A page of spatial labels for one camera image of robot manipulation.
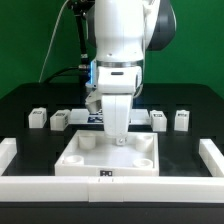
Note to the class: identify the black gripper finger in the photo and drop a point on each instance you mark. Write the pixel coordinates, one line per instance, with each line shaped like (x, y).
(121, 140)

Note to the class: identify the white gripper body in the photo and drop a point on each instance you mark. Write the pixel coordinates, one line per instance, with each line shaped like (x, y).
(117, 87)

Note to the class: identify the white square table top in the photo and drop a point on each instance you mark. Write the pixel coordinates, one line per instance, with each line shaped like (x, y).
(91, 153)

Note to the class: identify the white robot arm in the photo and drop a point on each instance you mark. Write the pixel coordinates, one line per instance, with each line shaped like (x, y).
(122, 31)

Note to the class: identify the white fiducial marker sheet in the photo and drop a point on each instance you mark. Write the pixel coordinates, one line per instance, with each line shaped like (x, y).
(82, 116)

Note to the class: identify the white U-shaped obstacle fence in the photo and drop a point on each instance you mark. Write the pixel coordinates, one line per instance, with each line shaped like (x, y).
(103, 189)

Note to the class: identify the black camera stand pole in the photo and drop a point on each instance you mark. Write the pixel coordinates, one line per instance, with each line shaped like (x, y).
(80, 8)

